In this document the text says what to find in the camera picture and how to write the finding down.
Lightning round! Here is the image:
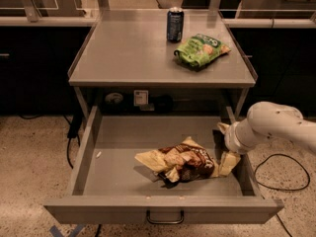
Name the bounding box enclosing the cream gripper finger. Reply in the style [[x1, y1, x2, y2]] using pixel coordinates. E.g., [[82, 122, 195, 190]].
[[219, 151, 241, 176], [217, 122, 230, 135]]

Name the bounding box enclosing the brown chip bag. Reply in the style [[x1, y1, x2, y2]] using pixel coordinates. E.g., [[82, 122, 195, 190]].
[[135, 136, 219, 184]]

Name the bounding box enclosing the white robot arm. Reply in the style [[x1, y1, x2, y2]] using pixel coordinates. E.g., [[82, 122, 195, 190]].
[[217, 102, 316, 177]]

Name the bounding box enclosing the green chip bag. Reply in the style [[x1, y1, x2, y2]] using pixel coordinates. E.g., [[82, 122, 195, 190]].
[[174, 34, 231, 69]]

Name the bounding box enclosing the grey counter cabinet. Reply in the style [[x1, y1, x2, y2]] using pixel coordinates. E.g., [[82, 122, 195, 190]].
[[69, 9, 257, 113]]

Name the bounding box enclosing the grey open drawer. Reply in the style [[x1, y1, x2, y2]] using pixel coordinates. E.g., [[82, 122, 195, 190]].
[[44, 107, 283, 224]]

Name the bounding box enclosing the white label card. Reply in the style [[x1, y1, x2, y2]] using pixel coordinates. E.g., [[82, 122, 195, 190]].
[[133, 90, 148, 106]]

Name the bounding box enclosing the round grey knob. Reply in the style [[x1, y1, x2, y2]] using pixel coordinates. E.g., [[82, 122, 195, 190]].
[[105, 93, 123, 105]]

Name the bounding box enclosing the dark blue soda can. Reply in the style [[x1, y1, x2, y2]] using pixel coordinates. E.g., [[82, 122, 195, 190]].
[[167, 7, 184, 42]]

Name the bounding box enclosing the blue floor tape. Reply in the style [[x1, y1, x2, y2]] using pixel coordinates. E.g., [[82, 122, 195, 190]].
[[48, 224, 85, 237]]

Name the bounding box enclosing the black floor cable right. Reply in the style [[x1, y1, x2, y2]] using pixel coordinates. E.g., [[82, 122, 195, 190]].
[[253, 153, 311, 237]]

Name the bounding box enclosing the dark metal drawer handle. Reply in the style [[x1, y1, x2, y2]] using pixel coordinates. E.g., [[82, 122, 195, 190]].
[[146, 210, 185, 225]]

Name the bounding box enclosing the black cable left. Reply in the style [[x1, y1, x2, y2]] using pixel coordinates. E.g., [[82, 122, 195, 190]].
[[18, 113, 82, 170]]

